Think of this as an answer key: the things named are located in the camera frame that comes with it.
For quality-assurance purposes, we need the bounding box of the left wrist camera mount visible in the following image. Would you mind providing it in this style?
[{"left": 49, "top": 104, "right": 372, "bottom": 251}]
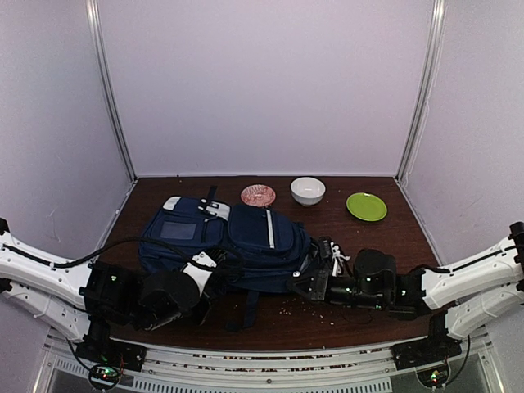
[{"left": 182, "top": 249, "right": 227, "bottom": 295}]

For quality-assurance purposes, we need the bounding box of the navy blue backpack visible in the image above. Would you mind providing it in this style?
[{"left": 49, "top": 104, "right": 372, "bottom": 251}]
[{"left": 138, "top": 187, "right": 320, "bottom": 328}]

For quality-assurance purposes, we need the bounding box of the front aluminium rail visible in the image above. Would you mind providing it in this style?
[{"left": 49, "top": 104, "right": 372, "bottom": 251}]
[{"left": 40, "top": 333, "right": 496, "bottom": 393}]

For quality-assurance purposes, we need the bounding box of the green plate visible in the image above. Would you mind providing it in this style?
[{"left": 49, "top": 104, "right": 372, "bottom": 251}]
[{"left": 346, "top": 192, "right": 388, "bottom": 222}]

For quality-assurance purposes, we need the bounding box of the right aluminium frame post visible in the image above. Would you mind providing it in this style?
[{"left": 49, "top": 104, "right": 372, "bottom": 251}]
[{"left": 395, "top": 0, "right": 448, "bottom": 184}]

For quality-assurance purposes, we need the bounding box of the aluminium frame post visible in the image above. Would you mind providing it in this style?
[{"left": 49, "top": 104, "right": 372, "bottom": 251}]
[
  {"left": 86, "top": 0, "right": 138, "bottom": 183},
  {"left": 395, "top": 0, "right": 448, "bottom": 184}
]

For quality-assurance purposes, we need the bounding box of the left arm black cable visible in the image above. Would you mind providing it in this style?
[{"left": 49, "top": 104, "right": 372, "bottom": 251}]
[{"left": 3, "top": 239, "right": 218, "bottom": 271}]

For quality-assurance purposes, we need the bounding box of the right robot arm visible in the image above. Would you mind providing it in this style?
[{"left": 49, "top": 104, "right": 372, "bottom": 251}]
[{"left": 287, "top": 222, "right": 523, "bottom": 369}]

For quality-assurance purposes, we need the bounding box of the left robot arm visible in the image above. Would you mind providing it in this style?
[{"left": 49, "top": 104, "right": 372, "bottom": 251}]
[{"left": 1, "top": 219, "right": 217, "bottom": 364}]

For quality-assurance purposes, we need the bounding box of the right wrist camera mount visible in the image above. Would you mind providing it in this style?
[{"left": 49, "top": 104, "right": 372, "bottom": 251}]
[{"left": 318, "top": 237, "right": 353, "bottom": 277}]

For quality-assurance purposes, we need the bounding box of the white ceramic bowl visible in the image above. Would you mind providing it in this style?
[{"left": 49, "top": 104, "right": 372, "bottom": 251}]
[{"left": 290, "top": 177, "right": 326, "bottom": 207}]

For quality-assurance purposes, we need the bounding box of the left aluminium frame post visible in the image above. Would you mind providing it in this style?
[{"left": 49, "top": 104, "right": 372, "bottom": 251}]
[{"left": 86, "top": 0, "right": 138, "bottom": 183}]

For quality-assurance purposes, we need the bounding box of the red patterned small bowl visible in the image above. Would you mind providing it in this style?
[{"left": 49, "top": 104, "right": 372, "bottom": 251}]
[{"left": 240, "top": 184, "right": 276, "bottom": 207}]

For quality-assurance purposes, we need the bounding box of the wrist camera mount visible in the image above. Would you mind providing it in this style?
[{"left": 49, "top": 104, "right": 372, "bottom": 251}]
[
  {"left": 182, "top": 249, "right": 227, "bottom": 295},
  {"left": 318, "top": 237, "right": 353, "bottom": 277}
]

